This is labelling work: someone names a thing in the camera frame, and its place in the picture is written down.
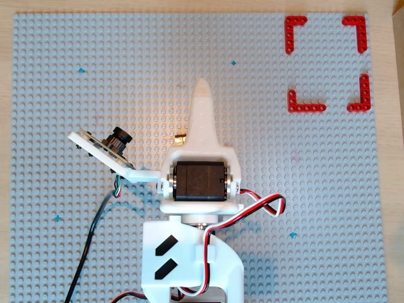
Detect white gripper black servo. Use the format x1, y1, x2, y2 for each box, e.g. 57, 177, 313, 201
157, 78, 244, 215

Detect red L-shaped lego beam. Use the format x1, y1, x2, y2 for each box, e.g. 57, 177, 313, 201
287, 89, 326, 114
346, 73, 371, 112
283, 15, 308, 54
342, 15, 369, 54

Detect grey lego baseplate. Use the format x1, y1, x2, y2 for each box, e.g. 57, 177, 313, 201
11, 12, 388, 303

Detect red white black servo wire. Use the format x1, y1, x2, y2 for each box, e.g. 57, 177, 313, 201
109, 290, 148, 303
172, 188, 287, 297

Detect black camera cable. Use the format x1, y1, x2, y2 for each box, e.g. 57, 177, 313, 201
64, 175, 122, 303

